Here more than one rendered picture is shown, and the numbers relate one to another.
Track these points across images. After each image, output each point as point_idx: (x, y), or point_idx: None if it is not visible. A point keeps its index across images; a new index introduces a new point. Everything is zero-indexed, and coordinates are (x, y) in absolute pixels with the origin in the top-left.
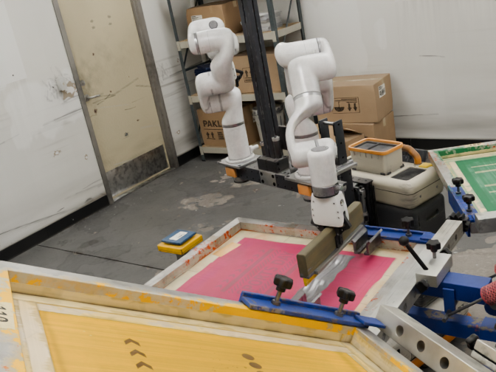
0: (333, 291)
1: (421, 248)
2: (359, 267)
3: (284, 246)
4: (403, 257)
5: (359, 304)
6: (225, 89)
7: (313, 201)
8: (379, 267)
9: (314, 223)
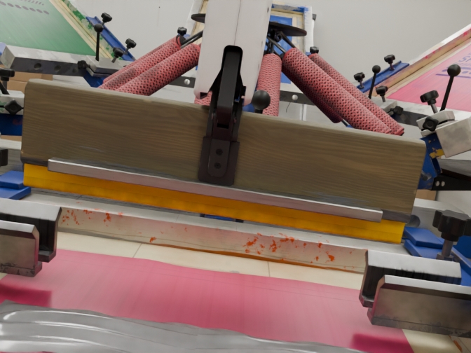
0: (242, 314)
1: (49, 197)
2: (90, 288)
3: None
4: None
5: (275, 277)
6: None
7: (268, 7)
8: (91, 262)
9: (249, 100)
